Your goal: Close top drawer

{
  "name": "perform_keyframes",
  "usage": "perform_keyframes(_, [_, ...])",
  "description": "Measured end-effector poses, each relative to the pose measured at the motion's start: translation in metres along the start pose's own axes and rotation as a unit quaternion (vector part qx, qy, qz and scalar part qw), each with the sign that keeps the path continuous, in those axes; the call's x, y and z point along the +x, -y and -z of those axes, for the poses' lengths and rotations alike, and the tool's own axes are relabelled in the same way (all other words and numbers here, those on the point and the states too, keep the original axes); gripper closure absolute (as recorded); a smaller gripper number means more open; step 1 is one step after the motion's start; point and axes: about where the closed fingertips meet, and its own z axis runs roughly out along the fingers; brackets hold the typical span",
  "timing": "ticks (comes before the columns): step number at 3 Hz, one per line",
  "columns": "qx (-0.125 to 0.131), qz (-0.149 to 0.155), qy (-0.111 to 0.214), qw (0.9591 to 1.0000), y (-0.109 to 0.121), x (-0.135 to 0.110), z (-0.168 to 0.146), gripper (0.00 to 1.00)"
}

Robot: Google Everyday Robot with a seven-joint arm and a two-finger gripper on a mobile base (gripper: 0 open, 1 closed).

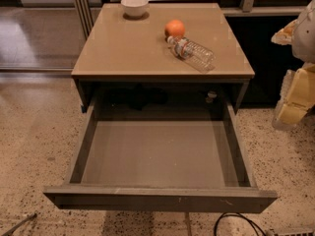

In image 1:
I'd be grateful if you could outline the grey top drawer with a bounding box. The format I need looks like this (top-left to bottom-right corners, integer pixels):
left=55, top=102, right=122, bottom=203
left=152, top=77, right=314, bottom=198
left=44, top=95, right=278, bottom=213

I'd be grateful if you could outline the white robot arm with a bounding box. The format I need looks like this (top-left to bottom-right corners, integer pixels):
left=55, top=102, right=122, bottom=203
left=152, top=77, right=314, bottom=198
left=271, top=0, right=315, bottom=130

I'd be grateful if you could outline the tan drawer cabinet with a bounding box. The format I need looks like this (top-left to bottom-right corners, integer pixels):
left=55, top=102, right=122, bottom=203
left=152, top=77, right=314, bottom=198
left=72, top=3, right=254, bottom=107

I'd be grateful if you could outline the clear plastic water bottle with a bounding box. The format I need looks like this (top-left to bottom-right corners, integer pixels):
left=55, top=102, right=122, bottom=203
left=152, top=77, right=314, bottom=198
left=167, top=36, right=215, bottom=74

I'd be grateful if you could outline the grey box at bottom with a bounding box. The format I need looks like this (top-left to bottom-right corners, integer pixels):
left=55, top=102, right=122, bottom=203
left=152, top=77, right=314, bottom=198
left=266, top=227, right=315, bottom=236

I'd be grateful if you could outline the orange fruit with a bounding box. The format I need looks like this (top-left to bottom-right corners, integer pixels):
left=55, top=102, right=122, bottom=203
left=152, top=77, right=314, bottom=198
left=164, top=20, right=185, bottom=37

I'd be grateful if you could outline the white ceramic bowl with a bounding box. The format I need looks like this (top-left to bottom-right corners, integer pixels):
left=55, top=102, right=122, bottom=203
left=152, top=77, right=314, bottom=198
left=120, top=0, right=149, bottom=18

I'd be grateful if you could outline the grey metal floor rod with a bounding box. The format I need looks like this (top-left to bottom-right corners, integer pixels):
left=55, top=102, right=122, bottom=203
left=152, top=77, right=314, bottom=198
left=1, top=213, right=37, bottom=236

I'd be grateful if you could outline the black floor cable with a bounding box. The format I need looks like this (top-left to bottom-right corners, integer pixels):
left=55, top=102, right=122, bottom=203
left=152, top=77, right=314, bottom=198
left=213, top=212, right=268, bottom=236

